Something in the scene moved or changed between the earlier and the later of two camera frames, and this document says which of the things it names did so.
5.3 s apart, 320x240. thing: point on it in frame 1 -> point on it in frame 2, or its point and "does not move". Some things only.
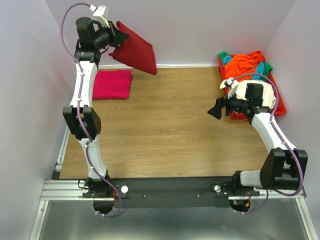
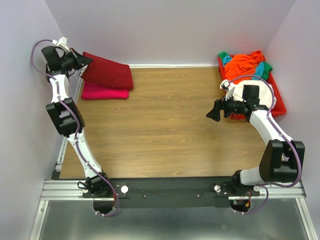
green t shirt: (267, 68) does not move
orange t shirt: (241, 67) does not move
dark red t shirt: (135, 51) -> (107, 73)
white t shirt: (269, 95) does not move
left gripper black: (119, 37) -> (79, 60)
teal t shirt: (259, 69) does not move
